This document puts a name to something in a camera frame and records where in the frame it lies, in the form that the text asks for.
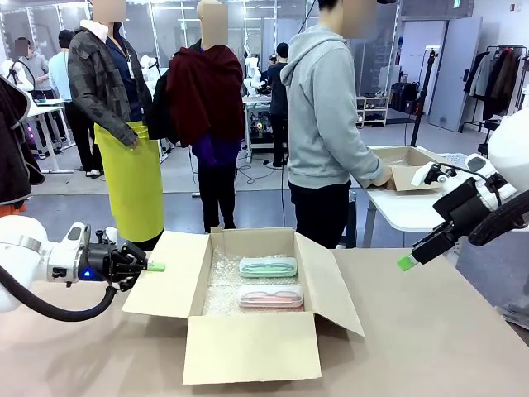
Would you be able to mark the mint green glasses case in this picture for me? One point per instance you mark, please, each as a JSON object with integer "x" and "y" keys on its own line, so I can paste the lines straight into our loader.
{"x": 268, "y": 273}

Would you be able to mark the white shoe shelf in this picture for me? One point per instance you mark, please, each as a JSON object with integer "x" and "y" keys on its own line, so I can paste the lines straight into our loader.
{"x": 372, "y": 109}

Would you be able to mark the dark hanging jacket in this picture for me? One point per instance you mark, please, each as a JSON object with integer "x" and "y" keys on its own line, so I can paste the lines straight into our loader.
{"x": 14, "y": 140}

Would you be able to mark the pink framed glasses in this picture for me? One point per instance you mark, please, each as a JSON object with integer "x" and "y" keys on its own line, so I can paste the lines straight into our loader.
{"x": 270, "y": 295}

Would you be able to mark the person's right hand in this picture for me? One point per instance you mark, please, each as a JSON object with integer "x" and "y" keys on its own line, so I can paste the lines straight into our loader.
{"x": 384, "y": 175}

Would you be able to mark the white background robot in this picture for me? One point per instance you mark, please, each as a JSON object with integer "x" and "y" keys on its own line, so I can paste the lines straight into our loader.
{"x": 253, "y": 76}

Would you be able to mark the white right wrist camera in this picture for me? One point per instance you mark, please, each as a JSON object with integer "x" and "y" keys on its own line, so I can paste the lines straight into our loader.
{"x": 425, "y": 173}

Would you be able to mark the black tripod stand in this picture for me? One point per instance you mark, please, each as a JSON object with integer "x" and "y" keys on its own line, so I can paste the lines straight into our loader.
{"x": 420, "y": 103}

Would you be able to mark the white desk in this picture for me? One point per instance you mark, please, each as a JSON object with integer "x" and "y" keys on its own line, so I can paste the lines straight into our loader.
{"x": 45, "y": 107}

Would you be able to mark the person in grey sweater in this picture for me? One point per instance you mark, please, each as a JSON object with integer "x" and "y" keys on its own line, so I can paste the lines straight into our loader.
{"x": 35, "y": 66}

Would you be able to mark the white plastic basket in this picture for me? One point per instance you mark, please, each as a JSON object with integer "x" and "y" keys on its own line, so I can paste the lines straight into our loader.
{"x": 454, "y": 158}

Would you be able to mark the person in grey hoodie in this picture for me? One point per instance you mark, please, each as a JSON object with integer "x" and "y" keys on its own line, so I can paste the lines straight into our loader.
{"x": 318, "y": 103}

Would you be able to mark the mannequin with yellow skirt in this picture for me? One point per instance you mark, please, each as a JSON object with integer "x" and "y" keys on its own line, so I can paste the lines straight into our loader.
{"x": 132, "y": 186}

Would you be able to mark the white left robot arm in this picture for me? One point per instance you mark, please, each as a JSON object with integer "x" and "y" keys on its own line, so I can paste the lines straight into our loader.
{"x": 25, "y": 256}

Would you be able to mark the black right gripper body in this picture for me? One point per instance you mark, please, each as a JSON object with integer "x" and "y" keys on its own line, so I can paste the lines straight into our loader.
{"x": 456, "y": 207}

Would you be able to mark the green framed glasses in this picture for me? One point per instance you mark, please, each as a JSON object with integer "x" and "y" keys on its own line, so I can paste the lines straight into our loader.
{"x": 268, "y": 263}

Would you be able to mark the white side table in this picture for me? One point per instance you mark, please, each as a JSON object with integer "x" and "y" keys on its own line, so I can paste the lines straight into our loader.
{"x": 396, "y": 211}

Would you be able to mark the large open cardboard box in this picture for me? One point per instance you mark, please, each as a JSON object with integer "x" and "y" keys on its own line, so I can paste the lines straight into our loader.
{"x": 252, "y": 351}

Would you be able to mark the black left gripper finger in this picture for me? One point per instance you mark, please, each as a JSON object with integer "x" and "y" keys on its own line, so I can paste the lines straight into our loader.
{"x": 126, "y": 280}
{"x": 138, "y": 258}

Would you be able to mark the mannequin with maroon shawl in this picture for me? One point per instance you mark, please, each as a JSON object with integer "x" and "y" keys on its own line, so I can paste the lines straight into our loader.
{"x": 202, "y": 99}

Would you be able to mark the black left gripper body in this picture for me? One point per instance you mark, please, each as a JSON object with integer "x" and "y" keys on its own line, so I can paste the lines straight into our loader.
{"x": 101, "y": 264}

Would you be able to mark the clear bubble wrap sheet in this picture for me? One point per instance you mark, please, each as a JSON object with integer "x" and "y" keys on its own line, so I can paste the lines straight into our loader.
{"x": 223, "y": 285}

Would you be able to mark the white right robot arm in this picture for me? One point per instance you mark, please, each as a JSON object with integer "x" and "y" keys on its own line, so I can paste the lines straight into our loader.
{"x": 510, "y": 144}

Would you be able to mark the small open cardboard box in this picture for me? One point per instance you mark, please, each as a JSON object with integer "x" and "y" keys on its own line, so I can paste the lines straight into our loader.
{"x": 413, "y": 182}

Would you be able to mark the person in black cap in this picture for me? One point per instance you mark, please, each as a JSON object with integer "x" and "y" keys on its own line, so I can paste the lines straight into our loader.
{"x": 279, "y": 95}

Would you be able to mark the pink glasses case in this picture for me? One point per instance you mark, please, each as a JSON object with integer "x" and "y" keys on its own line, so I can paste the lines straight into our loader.
{"x": 270, "y": 304}

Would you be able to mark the black clothes rack with coats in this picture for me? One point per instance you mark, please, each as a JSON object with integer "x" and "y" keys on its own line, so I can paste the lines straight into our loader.
{"x": 496, "y": 78}

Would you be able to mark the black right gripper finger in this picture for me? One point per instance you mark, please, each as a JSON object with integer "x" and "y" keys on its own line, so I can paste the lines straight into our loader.
{"x": 434, "y": 242}
{"x": 442, "y": 252}

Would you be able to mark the person's right forearm grey sleeve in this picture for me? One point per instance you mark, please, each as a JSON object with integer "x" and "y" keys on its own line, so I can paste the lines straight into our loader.
{"x": 368, "y": 171}

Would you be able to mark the grey tall cabinet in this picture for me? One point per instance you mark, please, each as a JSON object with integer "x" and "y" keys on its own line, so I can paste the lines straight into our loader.
{"x": 454, "y": 74}

